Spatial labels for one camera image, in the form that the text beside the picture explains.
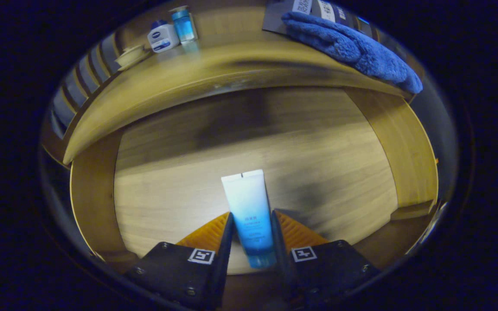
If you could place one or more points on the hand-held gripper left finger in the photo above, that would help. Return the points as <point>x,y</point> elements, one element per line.
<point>225,259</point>

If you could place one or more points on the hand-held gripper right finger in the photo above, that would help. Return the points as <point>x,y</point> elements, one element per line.
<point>280,259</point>

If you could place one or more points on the blue and white tube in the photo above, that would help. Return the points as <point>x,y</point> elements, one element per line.
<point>249,203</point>

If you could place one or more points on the wooden countertop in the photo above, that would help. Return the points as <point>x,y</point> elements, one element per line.
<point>231,65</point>

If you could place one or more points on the cream lidded teacup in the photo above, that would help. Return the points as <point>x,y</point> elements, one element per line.
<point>131,56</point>

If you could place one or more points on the blue towel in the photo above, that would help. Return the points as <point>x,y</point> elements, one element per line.
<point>352,47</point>

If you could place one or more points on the white bottle with blue cap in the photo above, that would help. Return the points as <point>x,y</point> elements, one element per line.
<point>162,36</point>

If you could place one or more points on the blue pump bottle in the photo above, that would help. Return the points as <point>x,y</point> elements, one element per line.
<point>183,25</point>

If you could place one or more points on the grey book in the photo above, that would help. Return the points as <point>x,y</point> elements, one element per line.
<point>277,17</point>

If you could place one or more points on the dark blue book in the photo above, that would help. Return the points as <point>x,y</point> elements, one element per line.
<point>350,19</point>

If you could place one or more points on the white book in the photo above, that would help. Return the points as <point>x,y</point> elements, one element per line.
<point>326,9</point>

